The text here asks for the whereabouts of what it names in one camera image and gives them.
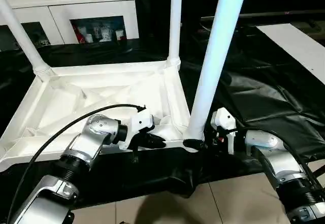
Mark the white plastic table top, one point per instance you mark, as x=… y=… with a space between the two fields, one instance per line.
x=76 y=97

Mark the white plastic table leg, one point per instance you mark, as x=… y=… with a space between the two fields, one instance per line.
x=174 y=21
x=23 y=36
x=218 y=46

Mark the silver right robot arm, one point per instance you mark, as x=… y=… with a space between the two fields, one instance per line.
x=279 y=153

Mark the black work mat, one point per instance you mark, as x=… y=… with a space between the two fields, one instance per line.
x=264 y=92

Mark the small red bottle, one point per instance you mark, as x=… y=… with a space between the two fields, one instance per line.
x=81 y=34

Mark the white flat board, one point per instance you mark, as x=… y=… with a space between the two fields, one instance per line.
x=299 y=46

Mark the black horizontal bar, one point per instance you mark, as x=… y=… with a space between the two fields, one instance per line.
x=264 y=16

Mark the white cabinet with glass doors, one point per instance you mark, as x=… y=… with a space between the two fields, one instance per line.
x=51 y=0

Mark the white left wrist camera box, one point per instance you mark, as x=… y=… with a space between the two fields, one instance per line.
x=137 y=122

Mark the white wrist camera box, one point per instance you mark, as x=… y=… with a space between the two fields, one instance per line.
x=223 y=122
x=137 y=122

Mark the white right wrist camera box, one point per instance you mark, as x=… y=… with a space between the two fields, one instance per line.
x=223 y=122

